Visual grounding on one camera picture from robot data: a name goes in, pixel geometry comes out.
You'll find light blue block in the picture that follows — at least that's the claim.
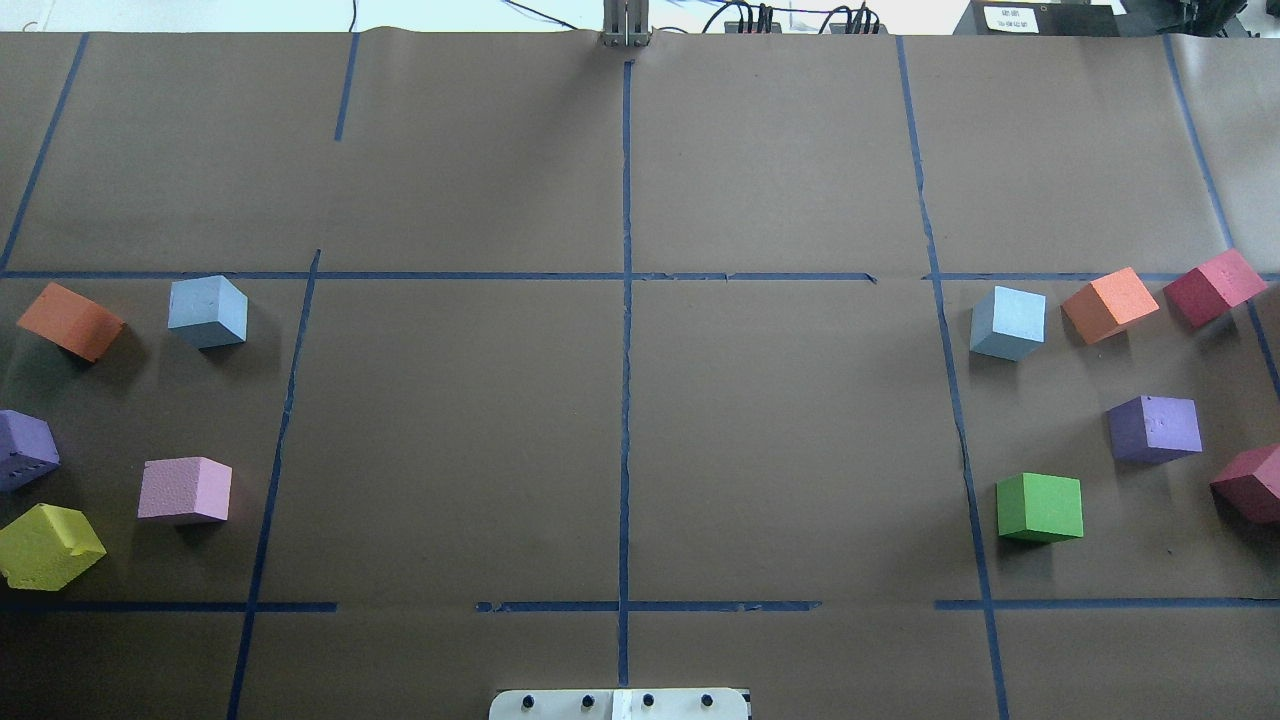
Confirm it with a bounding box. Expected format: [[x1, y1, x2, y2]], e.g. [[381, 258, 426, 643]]
[[166, 275, 250, 350], [970, 286, 1047, 363]]

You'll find green foam block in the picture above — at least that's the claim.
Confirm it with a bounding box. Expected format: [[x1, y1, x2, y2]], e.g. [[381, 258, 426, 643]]
[[995, 471, 1085, 544]]

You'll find orange foam block right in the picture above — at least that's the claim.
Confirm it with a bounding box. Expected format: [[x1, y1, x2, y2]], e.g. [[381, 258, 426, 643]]
[[1061, 266, 1160, 345]]

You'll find orange foam block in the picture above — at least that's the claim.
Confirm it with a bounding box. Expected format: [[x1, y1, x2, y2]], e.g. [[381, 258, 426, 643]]
[[1061, 266, 1160, 345], [17, 282, 125, 363]]

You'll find pink foam block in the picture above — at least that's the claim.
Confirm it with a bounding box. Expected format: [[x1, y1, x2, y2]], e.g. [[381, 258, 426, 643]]
[[136, 457, 233, 525]]

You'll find black power supply box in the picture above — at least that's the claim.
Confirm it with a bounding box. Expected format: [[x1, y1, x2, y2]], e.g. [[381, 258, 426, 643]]
[[952, 1, 1120, 37]]

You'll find purple foam block right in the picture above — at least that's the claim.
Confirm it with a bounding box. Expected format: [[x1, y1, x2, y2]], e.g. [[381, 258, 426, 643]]
[[1105, 395, 1204, 464]]

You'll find purple foam block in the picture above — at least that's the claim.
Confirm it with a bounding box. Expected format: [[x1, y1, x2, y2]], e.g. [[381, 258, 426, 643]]
[[1, 409, 61, 492], [1105, 395, 1204, 464]]

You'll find orange foam block left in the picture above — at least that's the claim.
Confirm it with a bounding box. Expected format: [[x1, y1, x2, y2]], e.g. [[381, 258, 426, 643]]
[[17, 282, 125, 363]]

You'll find crimson foam block far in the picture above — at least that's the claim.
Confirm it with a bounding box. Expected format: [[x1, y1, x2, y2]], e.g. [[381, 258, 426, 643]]
[[1164, 249, 1266, 331]]

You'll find crimson foam block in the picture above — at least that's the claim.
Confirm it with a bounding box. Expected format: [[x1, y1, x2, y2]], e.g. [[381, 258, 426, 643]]
[[1164, 249, 1266, 331], [1210, 443, 1279, 524]]

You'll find purple foam block left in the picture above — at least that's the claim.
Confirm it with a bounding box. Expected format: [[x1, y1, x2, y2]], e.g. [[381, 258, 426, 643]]
[[1, 409, 61, 492]]

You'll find crimson foam block near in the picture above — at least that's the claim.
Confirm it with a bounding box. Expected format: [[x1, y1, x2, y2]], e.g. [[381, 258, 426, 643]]
[[1210, 443, 1279, 524]]

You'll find yellow-green foam block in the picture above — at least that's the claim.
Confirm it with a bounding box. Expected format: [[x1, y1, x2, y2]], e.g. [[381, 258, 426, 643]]
[[1, 503, 108, 592]]

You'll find aluminium frame post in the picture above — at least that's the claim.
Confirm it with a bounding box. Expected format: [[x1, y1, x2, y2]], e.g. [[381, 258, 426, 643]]
[[600, 0, 652, 47]]

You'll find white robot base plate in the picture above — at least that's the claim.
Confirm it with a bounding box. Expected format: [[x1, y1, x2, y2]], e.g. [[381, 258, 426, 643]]
[[488, 687, 753, 719]]

